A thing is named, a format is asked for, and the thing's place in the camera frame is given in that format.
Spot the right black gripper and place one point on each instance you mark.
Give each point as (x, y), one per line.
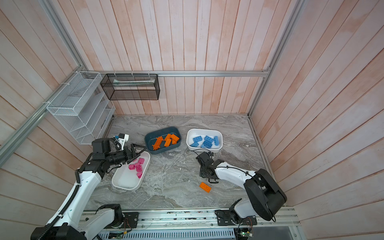
(201, 173)

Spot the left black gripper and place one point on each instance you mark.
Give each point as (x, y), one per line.
(129, 157)

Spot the long orange lego stack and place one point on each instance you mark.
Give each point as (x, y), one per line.
(158, 143)

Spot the blue lego brick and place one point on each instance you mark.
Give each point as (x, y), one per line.
(208, 139)
(206, 145)
(197, 139)
(216, 141)
(196, 144)

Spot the orange lego brick top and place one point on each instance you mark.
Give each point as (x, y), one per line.
(167, 137)

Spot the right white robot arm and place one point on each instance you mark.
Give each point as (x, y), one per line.
(264, 196)

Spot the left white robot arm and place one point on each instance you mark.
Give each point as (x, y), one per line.
(108, 153)

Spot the teal plastic bin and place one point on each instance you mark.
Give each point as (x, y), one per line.
(150, 139)

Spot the white bin left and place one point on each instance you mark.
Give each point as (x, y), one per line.
(127, 179)

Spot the white bin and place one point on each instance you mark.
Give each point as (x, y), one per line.
(192, 133)
(127, 179)

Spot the white bin back right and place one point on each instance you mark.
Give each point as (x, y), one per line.
(192, 133)

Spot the black mesh basket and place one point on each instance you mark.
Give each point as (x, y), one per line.
(118, 87)

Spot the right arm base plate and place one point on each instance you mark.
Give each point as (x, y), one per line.
(230, 218)

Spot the white wire mesh shelf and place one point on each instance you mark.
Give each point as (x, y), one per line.
(81, 110)

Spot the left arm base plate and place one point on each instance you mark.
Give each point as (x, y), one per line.
(130, 221)

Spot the aluminium front rail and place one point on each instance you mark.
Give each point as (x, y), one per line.
(203, 218)

